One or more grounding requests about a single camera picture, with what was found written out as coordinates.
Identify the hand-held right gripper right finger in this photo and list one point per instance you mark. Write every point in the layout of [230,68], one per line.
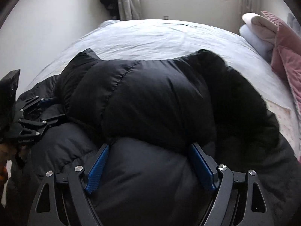
[202,167]

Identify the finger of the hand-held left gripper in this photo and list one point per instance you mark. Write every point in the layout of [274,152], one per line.
[44,101]
[47,121]

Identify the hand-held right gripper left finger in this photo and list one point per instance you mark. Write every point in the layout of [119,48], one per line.
[96,169]

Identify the black puffer jacket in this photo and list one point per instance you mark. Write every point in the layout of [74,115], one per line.
[152,98]

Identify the person's left hand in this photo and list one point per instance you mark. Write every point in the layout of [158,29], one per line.
[6,151]

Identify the cherry print bed sheet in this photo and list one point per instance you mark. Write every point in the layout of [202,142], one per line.
[283,120]

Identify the pink velvet pillow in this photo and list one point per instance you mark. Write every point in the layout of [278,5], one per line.
[291,75]
[288,31]

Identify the white folded blanket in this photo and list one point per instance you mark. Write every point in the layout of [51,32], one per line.
[256,28]

